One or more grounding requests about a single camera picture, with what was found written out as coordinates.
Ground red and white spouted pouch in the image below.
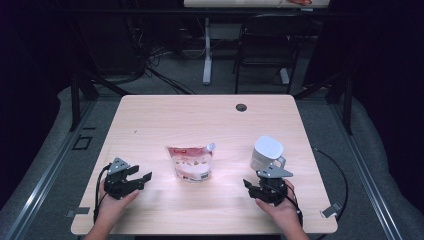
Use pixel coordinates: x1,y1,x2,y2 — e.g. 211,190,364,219
166,142,217,183

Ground white desk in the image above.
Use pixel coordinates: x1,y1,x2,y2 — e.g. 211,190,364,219
183,0,331,86

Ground black metal stand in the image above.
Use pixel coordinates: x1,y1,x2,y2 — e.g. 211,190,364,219
68,71,131,133
293,71,354,136

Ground black curtain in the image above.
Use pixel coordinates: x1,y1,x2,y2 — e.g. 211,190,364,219
349,0,424,214
0,0,73,211

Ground person's right hand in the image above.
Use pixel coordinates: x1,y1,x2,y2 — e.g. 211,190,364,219
255,179,303,231

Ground right hand-held gripper cable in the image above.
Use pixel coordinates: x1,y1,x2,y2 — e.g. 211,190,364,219
283,147,349,240

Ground black rectangular floor frame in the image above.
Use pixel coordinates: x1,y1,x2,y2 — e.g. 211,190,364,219
72,134,94,151

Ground grey table clip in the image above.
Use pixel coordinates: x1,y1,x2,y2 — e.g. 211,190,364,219
321,202,343,219
65,207,91,218

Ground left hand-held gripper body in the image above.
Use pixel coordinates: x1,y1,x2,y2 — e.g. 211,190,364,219
103,157,141,201

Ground hand-held gripper cable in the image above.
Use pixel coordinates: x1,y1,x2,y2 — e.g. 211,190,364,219
93,163,113,224
283,147,349,240

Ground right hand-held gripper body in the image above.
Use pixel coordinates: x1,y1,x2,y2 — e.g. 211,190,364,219
255,165,294,207

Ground black floor cables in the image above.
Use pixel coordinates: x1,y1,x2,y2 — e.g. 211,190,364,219
126,16,198,96

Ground person's left hand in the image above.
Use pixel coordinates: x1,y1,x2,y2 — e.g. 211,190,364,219
96,189,140,224

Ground aluminium floor rail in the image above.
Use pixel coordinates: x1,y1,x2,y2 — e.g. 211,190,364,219
328,99,404,240
3,99,98,240

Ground black folding chair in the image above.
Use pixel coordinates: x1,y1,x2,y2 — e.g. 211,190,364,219
233,13,314,95

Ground left hand-held gripper cable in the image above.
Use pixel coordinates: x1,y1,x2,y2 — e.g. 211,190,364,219
93,163,113,224

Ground white lidded container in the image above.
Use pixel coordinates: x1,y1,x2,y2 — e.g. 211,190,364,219
249,135,287,173

